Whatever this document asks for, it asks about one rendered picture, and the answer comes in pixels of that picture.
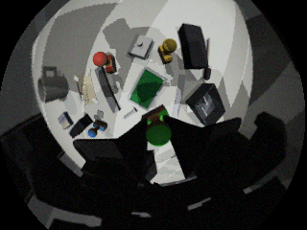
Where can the green rubber stamp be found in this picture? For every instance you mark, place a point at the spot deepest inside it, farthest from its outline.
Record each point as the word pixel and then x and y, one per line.
pixel 157 133

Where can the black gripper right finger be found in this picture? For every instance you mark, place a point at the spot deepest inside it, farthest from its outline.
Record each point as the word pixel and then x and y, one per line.
pixel 192 142

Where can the white cylinder with black end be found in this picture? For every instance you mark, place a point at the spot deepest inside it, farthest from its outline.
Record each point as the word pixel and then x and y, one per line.
pixel 207 71

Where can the red rubber stamp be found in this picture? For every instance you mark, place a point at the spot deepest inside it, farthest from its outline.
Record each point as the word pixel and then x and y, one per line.
pixel 100 59

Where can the grey flat bar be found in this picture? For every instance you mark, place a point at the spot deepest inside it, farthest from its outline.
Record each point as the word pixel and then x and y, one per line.
pixel 179 95
pixel 104 84

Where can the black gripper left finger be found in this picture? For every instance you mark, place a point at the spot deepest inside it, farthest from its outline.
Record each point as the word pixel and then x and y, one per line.
pixel 129 151

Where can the stamp with blue knob handle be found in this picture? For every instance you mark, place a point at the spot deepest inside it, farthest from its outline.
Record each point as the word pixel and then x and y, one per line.
pixel 98 125

